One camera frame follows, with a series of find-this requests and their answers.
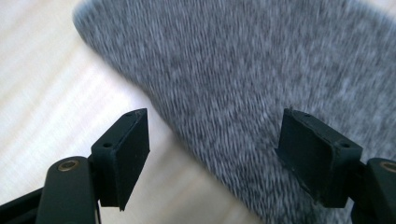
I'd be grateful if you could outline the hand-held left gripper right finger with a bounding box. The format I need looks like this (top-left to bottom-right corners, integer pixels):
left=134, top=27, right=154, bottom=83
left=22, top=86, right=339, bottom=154
left=275, top=107, right=364, bottom=209

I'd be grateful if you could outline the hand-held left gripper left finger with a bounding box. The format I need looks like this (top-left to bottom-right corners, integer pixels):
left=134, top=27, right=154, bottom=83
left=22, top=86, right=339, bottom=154
left=90, top=107, right=151, bottom=212

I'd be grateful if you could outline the grey knitted garment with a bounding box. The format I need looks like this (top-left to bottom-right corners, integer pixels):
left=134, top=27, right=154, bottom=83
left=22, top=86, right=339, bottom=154
left=72, top=0, right=396, bottom=224

